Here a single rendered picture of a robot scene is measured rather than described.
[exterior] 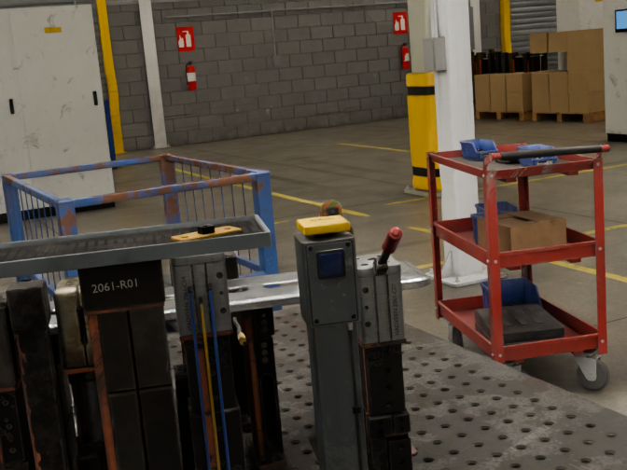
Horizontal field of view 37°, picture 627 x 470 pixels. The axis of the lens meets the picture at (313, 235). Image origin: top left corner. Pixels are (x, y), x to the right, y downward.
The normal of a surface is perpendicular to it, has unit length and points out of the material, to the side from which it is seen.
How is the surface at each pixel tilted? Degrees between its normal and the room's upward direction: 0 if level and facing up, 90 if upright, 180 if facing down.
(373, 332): 90
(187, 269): 90
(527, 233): 90
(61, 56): 90
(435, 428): 0
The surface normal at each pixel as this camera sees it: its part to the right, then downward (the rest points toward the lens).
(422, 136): -0.89, 0.16
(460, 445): -0.08, -0.98
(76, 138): 0.45, 0.14
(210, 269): 0.18, 0.18
